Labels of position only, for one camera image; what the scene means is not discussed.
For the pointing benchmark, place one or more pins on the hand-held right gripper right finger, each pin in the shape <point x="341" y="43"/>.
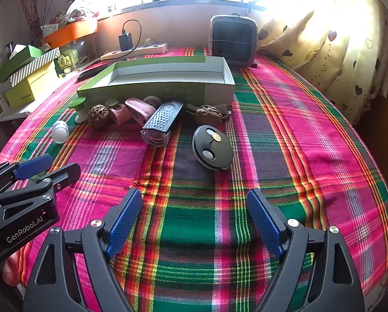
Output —
<point x="265" y="224"/>

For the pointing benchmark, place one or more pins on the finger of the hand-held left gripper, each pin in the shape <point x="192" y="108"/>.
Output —
<point x="64" y="174"/>
<point x="35" y="165"/>

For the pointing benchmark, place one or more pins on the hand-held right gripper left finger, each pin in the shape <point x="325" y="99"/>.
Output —
<point x="125" y="221"/>

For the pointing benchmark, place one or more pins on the translucent white bulb cap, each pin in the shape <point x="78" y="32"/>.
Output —
<point x="60" y="132"/>

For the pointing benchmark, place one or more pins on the brown wrinkled walnut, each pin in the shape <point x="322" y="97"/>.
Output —
<point x="208" y="114"/>
<point x="98" y="116"/>

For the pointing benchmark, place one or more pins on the green mushroom-shaped stopper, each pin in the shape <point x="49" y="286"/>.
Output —
<point x="78" y="104"/>

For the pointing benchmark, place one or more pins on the small pink plastic clip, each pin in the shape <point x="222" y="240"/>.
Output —
<point x="120" y="115"/>

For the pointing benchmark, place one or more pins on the round black device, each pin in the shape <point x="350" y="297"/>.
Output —
<point x="212" y="149"/>

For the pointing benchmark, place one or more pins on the pink sealing clip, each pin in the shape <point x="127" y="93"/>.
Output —
<point x="140" y="110"/>

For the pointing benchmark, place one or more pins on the black bike light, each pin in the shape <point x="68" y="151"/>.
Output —
<point x="163" y="120"/>

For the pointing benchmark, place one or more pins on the white round ball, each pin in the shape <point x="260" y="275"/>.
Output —
<point x="152" y="100"/>

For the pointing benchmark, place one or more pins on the shallow green and white box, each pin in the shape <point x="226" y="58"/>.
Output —
<point x="168" y="73"/>

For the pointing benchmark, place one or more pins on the person's left hand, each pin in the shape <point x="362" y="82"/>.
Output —
<point x="11" y="269"/>

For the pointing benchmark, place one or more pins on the white board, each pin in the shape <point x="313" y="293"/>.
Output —
<point x="9" y="113"/>

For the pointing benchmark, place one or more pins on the yellow cardboard box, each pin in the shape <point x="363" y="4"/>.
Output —
<point x="31" y="86"/>

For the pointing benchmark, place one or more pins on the green cardboard box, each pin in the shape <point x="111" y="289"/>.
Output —
<point x="18" y="63"/>

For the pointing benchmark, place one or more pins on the black smartphone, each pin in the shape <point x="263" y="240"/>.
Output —
<point x="91" y="73"/>

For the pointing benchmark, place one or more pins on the small green packet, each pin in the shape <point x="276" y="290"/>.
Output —
<point x="67" y="60"/>

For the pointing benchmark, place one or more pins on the white tissue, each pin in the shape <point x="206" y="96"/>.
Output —
<point x="19" y="48"/>

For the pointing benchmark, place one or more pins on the dark tumbler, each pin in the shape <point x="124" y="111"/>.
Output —
<point x="9" y="50"/>

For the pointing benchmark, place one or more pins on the orange tray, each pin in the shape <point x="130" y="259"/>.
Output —
<point x="72" y="32"/>

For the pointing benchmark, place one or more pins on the black charger adapter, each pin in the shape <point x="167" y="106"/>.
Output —
<point x="125" y="42"/>

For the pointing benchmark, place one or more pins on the white power strip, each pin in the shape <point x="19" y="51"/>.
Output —
<point x="148" y="49"/>

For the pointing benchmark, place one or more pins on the dried red branches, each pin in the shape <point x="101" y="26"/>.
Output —
<point x="33" y="13"/>

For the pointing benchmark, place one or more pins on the pile of paper clutter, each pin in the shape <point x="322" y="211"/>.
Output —
<point x="72" y="14"/>

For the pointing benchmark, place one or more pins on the white plug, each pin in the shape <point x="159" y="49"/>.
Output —
<point x="150" y="42"/>

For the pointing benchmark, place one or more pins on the cream heart-print pillow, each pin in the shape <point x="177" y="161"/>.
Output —
<point x="288" y="44"/>

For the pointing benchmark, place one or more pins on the grey desktop fan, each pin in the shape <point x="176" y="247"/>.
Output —
<point x="233" y="40"/>

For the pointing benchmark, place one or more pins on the cream heart-print curtain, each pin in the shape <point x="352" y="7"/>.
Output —
<point x="353" y="55"/>

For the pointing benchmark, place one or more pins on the black window latch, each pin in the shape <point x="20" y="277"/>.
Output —
<point x="254" y="8"/>

